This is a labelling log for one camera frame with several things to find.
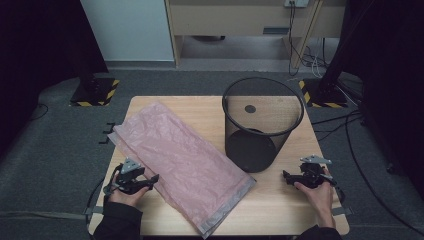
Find black mesh trash bin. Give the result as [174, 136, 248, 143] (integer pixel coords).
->
[221, 76, 305, 174]

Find right hand-held gripper cable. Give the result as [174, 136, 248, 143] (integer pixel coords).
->
[328, 179, 348, 210]

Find person's right hand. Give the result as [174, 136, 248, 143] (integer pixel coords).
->
[294, 167, 337, 230]

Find beige wooden desk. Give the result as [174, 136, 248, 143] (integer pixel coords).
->
[164, 0, 347, 70]

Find white partition panel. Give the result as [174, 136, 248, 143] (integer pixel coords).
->
[79, 0, 176, 63]

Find black curtain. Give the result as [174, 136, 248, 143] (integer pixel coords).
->
[343, 0, 424, 201]
[0, 0, 110, 158]

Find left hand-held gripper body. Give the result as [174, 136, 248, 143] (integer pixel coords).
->
[114, 157, 150, 196]

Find hand-held gripper cable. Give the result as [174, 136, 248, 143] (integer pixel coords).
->
[85, 164, 123, 240]
[328, 179, 348, 210]

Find black floor tape marks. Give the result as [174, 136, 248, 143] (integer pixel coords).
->
[98, 122, 116, 145]

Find left hand-held gripper cable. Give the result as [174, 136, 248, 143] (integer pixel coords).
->
[85, 164, 123, 240]

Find grey power socket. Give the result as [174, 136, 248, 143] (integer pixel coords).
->
[283, 0, 311, 9]

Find black metal stand pole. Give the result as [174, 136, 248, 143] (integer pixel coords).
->
[317, 0, 375, 95]

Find black socket cable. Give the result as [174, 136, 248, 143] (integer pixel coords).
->
[287, 1, 302, 77]

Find person's left hand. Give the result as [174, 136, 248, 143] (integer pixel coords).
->
[107, 172, 151, 208]

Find thin black floor cable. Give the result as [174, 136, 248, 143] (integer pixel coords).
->
[29, 102, 50, 122]

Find black stand base hazard tape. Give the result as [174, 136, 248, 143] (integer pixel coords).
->
[69, 76, 121, 108]
[298, 78, 350, 109]

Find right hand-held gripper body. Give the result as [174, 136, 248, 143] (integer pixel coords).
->
[292, 154, 335, 190]

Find grey tape strip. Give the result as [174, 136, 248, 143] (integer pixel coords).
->
[82, 205, 105, 216]
[331, 206, 354, 217]

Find pink plastic garbage bag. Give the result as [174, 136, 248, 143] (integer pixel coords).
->
[107, 101, 258, 240]

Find black floor cables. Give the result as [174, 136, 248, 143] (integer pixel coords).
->
[311, 109, 424, 237]

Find white cable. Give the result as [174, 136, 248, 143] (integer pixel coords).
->
[310, 37, 324, 80]

